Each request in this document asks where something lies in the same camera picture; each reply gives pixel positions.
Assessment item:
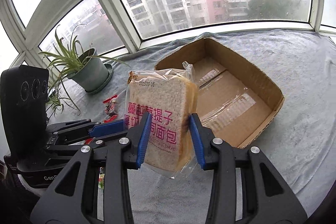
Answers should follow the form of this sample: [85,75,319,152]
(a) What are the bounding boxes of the red clear snack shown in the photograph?
[103,94,118,123]

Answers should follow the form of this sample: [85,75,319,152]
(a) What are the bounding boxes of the packaged toast bread slice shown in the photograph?
[124,61,199,178]

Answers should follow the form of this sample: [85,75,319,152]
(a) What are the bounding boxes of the spider plant in green pot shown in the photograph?
[39,32,127,116]

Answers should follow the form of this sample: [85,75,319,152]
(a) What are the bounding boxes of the grey fleece blanket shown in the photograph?
[51,30,335,223]

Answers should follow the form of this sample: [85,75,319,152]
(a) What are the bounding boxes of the brown cardboard box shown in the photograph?
[155,38,285,148]

